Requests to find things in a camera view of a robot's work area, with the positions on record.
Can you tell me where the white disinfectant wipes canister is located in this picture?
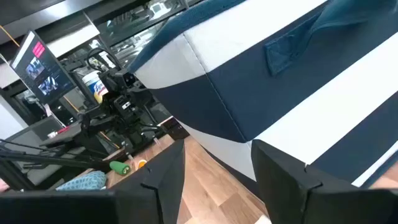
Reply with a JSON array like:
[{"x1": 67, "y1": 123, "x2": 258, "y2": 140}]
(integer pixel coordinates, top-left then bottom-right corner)
[{"x1": 81, "y1": 70, "x2": 109, "y2": 104}]

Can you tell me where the yellow extension cord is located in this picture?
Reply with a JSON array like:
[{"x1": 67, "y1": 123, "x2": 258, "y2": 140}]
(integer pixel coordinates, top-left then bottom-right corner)
[{"x1": 0, "y1": 24, "x2": 20, "y2": 47}]

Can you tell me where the dark computer monitor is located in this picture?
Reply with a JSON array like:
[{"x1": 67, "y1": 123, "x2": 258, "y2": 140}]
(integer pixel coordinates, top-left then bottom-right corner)
[{"x1": 9, "y1": 30, "x2": 78, "y2": 106}]

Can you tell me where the green bandage roll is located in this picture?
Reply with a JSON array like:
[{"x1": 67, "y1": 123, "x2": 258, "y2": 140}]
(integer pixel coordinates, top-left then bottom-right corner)
[{"x1": 109, "y1": 160, "x2": 132, "y2": 176}]

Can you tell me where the teal patterned gown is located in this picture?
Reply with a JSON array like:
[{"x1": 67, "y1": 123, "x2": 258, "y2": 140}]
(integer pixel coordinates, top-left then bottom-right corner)
[{"x1": 55, "y1": 170, "x2": 108, "y2": 191}]

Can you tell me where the black aluminium table frame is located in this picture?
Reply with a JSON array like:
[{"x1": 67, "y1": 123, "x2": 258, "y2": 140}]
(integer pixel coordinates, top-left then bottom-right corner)
[{"x1": 0, "y1": 138, "x2": 109, "y2": 175}]

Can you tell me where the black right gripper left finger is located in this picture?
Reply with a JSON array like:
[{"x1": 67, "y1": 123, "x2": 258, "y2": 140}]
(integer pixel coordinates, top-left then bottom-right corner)
[{"x1": 0, "y1": 139, "x2": 186, "y2": 224}]

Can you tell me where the navy white striped fabric basket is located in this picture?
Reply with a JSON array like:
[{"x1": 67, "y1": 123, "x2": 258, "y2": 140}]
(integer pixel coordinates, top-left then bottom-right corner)
[{"x1": 127, "y1": 0, "x2": 398, "y2": 190}]

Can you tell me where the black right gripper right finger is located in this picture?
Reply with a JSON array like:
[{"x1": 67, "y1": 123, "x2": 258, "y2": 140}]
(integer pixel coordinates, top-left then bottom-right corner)
[{"x1": 251, "y1": 139, "x2": 398, "y2": 224}]

